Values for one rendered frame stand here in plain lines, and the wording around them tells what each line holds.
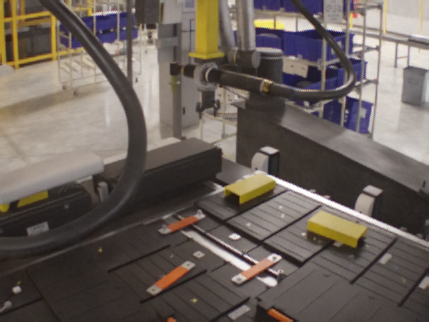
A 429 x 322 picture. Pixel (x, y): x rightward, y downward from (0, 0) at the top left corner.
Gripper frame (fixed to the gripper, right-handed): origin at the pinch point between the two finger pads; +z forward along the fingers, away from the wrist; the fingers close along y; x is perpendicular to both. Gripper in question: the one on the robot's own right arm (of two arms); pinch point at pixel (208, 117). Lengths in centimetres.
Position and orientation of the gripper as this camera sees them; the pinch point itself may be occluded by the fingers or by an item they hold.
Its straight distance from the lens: 245.3
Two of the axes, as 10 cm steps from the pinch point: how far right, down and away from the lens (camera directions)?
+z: -0.2, 9.2, 3.8
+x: -5.4, -3.3, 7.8
